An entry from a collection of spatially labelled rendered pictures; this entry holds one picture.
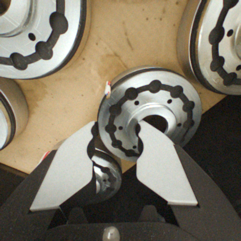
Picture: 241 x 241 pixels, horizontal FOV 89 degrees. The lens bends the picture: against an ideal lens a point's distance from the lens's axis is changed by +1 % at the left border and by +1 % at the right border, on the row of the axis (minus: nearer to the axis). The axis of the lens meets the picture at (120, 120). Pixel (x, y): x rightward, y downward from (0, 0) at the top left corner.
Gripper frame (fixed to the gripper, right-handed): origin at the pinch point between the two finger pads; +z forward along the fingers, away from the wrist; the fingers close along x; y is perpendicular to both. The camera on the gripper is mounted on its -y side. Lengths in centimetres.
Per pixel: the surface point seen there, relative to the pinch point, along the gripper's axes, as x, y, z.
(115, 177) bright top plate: -0.6, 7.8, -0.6
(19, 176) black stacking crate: -14.5, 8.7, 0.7
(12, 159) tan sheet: -14.6, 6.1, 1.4
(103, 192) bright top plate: -2.4, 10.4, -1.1
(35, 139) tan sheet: -10.4, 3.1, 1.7
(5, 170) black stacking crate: -15.7, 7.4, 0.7
